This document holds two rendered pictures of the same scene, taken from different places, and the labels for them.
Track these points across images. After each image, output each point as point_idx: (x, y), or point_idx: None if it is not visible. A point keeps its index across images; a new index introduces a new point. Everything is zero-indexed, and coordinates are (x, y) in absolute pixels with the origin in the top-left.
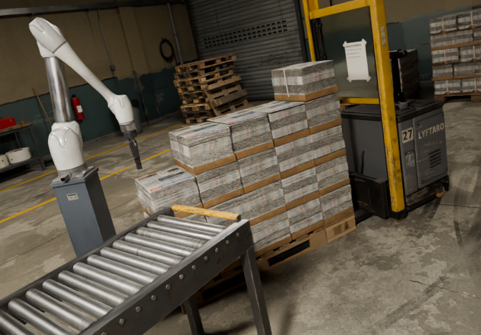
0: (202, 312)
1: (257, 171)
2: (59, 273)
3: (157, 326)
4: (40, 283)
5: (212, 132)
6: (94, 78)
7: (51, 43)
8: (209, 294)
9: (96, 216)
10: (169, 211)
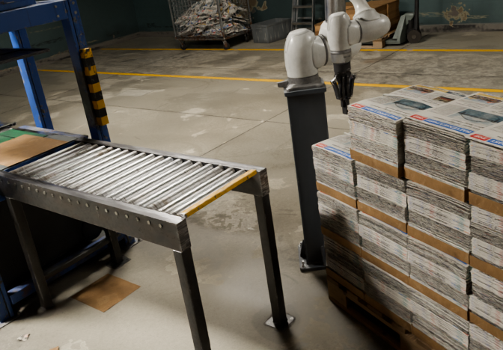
0: (331, 313)
1: (431, 218)
2: (159, 155)
3: (312, 283)
4: (149, 153)
5: (375, 116)
6: None
7: None
8: (368, 312)
9: (295, 137)
10: None
